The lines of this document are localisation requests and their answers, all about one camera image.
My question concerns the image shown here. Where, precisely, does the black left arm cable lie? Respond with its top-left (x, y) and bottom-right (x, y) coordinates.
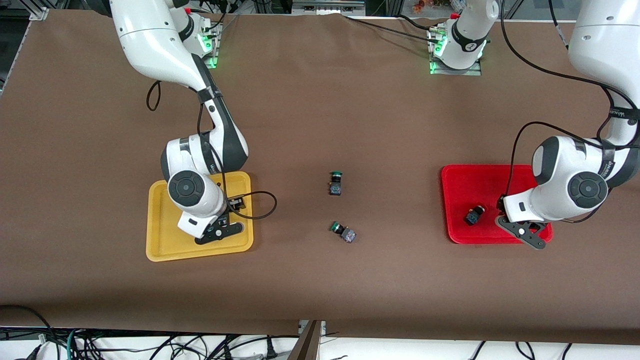
top-left (500, 0), bottom-right (640, 223)

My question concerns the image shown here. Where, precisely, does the black looped floor cable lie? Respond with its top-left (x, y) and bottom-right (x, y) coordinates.
top-left (0, 305), bottom-right (53, 360)

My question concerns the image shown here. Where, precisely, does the red push button switch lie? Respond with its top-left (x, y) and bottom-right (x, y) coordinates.
top-left (464, 203), bottom-right (486, 226)

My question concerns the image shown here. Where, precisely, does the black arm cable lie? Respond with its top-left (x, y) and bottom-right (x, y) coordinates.
top-left (146, 80), bottom-right (277, 221)
top-left (500, 0), bottom-right (640, 223)

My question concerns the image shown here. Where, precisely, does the red plastic tray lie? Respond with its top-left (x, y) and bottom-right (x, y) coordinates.
top-left (441, 164), bottom-right (554, 245)

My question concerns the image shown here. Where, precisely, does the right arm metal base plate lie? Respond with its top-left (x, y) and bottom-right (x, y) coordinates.
top-left (200, 22), bottom-right (219, 69)

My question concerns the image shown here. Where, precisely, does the grey metal rail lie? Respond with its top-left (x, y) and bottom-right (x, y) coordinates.
top-left (292, 0), bottom-right (366, 14)

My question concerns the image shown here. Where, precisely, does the aluminium profile post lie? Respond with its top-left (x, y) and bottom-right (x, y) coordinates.
top-left (287, 320), bottom-right (324, 360)

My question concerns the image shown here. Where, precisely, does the yellow plastic tray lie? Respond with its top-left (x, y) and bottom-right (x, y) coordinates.
top-left (145, 171), bottom-right (254, 262)

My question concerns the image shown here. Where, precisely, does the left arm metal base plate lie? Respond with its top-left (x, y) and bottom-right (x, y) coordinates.
top-left (429, 27), bottom-right (483, 76)

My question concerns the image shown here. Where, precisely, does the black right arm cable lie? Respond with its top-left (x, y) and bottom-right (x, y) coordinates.
top-left (146, 80), bottom-right (277, 221)

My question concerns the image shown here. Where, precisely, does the brown table cover cloth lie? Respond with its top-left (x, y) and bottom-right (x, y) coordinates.
top-left (0, 10), bottom-right (640, 346)

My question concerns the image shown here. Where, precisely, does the black cable on table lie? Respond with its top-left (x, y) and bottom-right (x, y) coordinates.
top-left (342, 14), bottom-right (435, 40)
top-left (399, 14), bottom-right (437, 30)

